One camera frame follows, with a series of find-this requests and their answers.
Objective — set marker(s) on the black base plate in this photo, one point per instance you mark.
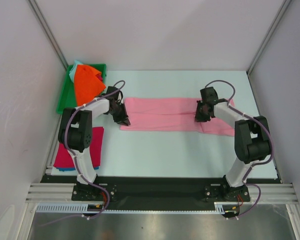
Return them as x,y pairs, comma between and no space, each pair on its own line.
154,193

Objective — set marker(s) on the folded magenta t shirt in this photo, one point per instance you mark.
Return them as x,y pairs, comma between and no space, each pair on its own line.
63,158

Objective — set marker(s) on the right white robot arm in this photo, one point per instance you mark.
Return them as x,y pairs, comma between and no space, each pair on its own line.
252,139

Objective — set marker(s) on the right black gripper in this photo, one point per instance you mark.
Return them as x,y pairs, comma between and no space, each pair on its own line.
201,115

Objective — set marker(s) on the slotted cable duct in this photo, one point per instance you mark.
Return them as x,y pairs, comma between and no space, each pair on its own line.
86,208

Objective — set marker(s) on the aluminium frame rail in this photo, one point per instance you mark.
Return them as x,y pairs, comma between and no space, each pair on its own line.
276,194

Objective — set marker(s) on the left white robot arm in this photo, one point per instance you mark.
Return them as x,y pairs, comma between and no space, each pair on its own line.
76,129

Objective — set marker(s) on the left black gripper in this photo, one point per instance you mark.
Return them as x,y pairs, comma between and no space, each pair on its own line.
123,119

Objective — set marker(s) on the orange t shirt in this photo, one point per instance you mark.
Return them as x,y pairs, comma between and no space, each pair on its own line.
86,85

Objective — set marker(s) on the pink t shirt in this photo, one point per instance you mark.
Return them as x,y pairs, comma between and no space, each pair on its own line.
175,114

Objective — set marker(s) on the folded blue t shirt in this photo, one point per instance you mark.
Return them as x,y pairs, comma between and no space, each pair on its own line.
71,168

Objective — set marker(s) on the green plastic bin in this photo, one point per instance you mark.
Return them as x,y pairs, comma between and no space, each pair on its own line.
67,97

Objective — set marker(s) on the light blue t shirt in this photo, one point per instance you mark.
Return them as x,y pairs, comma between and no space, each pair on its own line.
72,71

